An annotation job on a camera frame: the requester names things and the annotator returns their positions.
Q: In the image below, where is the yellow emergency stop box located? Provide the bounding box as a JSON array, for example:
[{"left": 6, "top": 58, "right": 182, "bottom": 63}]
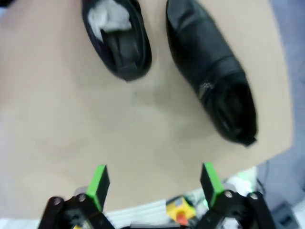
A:
[{"left": 165, "top": 198, "right": 195, "bottom": 226}]

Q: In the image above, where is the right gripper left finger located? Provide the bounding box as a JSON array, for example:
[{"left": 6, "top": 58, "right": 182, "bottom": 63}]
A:
[{"left": 42, "top": 164, "right": 115, "bottom": 229}]

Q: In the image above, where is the black leather buckle shoe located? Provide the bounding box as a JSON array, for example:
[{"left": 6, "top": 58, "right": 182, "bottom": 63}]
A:
[{"left": 165, "top": 0, "right": 259, "bottom": 147}]

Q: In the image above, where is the black casual shoe paper stuffed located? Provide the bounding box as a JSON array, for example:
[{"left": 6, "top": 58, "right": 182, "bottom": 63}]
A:
[{"left": 81, "top": 0, "right": 153, "bottom": 82}]

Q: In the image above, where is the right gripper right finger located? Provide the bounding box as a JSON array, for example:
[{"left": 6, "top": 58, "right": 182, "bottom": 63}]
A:
[{"left": 199, "top": 162, "right": 277, "bottom": 229}]

